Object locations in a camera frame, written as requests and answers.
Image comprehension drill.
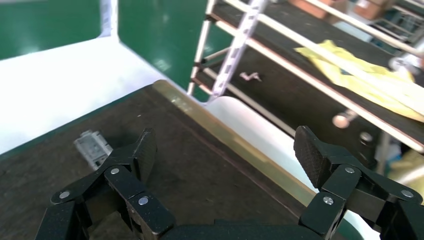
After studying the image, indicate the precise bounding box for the metal tray part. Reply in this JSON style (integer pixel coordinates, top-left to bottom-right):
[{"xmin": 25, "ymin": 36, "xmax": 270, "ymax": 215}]
[{"xmin": 73, "ymin": 130, "xmax": 114, "ymax": 171}]

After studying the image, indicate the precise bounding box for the yellow cloth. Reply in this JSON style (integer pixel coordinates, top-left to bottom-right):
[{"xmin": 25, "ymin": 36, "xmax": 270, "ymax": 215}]
[{"xmin": 294, "ymin": 39, "xmax": 424, "ymax": 123}]

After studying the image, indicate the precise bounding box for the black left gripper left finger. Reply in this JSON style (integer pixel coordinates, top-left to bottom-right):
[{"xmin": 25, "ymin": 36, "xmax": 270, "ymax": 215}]
[{"xmin": 49, "ymin": 127, "xmax": 176, "ymax": 240}]

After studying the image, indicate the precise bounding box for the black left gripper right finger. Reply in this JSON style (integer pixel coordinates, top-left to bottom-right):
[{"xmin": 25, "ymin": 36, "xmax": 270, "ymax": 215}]
[{"xmin": 293, "ymin": 125, "xmax": 424, "ymax": 240}]

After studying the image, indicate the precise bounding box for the round metal knob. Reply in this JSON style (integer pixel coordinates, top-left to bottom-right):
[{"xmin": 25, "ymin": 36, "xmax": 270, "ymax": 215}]
[{"xmin": 332, "ymin": 109, "xmax": 360, "ymax": 130}]

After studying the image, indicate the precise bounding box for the brown cardboard box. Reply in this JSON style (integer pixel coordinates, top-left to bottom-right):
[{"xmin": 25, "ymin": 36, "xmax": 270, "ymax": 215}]
[{"xmin": 288, "ymin": 0, "xmax": 349, "ymax": 19}]

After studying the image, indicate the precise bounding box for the white tube frame rack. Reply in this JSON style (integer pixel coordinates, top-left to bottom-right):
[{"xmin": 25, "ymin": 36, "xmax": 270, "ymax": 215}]
[{"xmin": 187, "ymin": 0, "xmax": 424, "ymax": 186}]

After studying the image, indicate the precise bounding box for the small white object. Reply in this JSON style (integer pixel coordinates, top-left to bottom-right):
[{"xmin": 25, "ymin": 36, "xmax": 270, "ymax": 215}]
[{"xmin": 239, "ymin": 71, "xmax": 263, "ymax": 83}]

